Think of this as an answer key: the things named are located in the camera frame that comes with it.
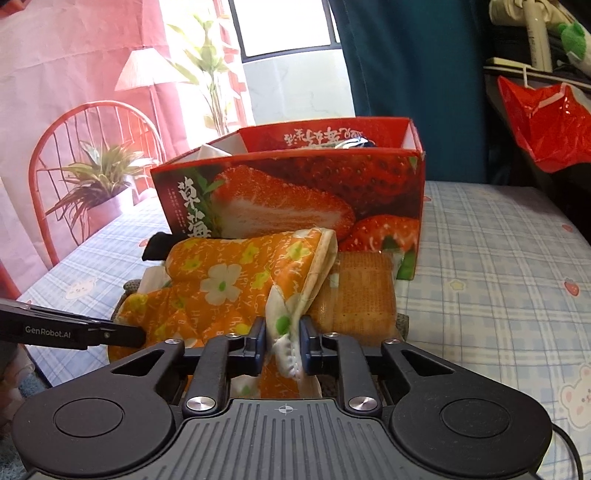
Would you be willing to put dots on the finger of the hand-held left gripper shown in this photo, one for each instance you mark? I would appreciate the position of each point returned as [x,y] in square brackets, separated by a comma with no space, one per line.
[120,337]

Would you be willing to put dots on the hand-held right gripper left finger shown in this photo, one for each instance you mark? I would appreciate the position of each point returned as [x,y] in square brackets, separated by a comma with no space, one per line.
[258,345]

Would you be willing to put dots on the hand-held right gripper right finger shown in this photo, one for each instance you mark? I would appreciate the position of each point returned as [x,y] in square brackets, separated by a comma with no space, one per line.
[307,346]

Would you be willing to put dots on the orange floral oven mitt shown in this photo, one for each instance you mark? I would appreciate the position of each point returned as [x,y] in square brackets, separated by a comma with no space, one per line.
[217,281]

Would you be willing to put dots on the black knitted cloth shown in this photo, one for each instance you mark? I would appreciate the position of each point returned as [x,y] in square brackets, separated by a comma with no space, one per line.
[157,247]

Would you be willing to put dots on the red strawberry print cardboard box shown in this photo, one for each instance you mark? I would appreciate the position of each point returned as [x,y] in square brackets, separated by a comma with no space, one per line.
[300,184]

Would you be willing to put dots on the white cloth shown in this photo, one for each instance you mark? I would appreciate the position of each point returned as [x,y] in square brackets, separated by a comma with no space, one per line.
[154,279]

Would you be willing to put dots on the checked printed tablecloth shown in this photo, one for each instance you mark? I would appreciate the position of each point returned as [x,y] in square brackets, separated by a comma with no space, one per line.
[485,258]

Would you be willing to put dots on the dark shiny item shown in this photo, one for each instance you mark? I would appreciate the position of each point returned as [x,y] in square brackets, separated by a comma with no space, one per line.
[351,144]

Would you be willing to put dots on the pink printed backdrop cloth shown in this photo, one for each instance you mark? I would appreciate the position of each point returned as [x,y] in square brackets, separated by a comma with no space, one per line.
[69,55]

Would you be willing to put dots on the dark teal curtain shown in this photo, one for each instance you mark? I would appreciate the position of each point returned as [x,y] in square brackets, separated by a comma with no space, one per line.
[406,60]

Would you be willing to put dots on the dark framed window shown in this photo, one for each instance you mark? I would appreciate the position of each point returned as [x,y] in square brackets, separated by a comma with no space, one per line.
[281,23]

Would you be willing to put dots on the red plastic bag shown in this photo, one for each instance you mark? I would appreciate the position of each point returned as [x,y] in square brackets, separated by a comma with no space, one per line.
[545,124]

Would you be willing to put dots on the green and white plush toy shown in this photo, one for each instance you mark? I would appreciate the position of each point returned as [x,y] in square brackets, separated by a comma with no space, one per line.
[575,41]

